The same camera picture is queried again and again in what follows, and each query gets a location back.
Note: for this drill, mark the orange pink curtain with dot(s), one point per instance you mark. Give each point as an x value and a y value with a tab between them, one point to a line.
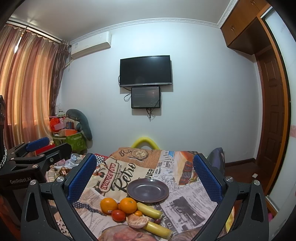
31	72

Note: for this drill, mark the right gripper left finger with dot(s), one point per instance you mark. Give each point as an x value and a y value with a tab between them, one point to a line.
38	223

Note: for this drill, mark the red gift boxes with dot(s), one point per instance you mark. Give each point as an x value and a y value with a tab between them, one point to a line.
62	127

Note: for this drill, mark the dark red grape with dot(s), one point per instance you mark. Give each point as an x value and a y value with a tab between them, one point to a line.
157	221

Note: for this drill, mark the retro print tablecloth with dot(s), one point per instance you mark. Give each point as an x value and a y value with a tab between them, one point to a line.
185	211

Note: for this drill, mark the small mandarin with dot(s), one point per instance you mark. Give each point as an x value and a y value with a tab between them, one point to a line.
138	213

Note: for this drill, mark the brown wooden door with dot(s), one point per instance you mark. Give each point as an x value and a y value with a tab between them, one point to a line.
273	140

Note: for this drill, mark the orange with sticker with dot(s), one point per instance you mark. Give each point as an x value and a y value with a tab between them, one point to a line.
108	205

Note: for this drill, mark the peeled pomelo segment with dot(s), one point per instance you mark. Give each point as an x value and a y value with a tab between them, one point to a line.
137	222

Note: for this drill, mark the white air conditioner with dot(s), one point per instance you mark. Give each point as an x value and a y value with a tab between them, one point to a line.
91	45

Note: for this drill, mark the wooden overhead cabinet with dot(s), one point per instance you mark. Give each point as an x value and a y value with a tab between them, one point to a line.
243	31

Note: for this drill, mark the large orange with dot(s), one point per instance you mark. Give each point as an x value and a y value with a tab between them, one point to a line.
128	205

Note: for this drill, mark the grey plush pillow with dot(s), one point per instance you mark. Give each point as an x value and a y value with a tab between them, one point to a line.
82	122

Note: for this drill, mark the small black wall screen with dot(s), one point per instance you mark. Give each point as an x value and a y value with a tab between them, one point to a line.
146	97

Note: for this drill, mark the yellow chair back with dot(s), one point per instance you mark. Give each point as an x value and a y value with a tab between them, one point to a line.
145	140

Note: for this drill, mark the dark purple plate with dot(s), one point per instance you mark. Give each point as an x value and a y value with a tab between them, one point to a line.
147	190

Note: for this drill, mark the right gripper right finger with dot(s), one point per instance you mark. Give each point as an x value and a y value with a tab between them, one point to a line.
251	222

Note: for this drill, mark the red tomato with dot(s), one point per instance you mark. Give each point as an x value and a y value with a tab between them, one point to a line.
118	215

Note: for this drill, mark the dark blue chair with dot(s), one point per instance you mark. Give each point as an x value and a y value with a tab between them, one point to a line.
217	159

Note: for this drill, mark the green patterned box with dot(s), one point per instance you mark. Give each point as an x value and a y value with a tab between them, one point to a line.
76	141

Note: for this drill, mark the wall mounted black television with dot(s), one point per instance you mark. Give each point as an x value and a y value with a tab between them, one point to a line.
145	70

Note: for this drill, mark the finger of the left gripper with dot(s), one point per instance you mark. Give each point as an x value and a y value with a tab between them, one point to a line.
19	158
38	143

